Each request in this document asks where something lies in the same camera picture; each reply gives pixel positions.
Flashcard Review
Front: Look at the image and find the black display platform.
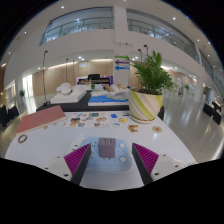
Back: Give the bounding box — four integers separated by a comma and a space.
35, 89, 131, 113

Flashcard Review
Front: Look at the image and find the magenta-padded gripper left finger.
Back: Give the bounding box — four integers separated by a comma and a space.
42, 143, 92, 186

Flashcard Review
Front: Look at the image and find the brown wooden ring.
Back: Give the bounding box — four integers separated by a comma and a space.
17, 134, 29, 144

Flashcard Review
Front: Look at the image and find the purple-grey charger block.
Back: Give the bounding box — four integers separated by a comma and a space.
97, 137, 117, 159

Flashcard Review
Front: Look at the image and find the group of black chairs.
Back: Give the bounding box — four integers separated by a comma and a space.
202, 100, 224, 126
0, 104, 20, 128

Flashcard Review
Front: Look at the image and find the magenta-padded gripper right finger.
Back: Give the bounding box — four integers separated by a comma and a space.
131, 142, 188, 186

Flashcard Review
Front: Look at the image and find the potted plant in striped pot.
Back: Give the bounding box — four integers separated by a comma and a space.
128, 50, 176, 125

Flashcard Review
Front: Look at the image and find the black floor lamp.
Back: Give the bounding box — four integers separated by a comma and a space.
42, 49, 51, 107

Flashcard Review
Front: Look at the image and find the colourful sticker sheet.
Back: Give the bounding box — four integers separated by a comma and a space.
64, 111, 131, 129

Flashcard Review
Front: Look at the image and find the direction sign with arrows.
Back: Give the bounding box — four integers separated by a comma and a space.
114, 54, 131, 88

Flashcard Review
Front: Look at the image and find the brown cookie-shaped piece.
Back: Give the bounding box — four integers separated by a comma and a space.
127, 124, 140, 133

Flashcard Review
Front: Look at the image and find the red flat book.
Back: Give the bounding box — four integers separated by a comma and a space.
15, 104, 68, 136

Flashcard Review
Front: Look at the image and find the black piano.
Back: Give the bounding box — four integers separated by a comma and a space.
75, 73, 114, 87

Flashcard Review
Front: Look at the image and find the round orange disc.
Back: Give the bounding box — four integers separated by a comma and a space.
151, 125, 163, 134

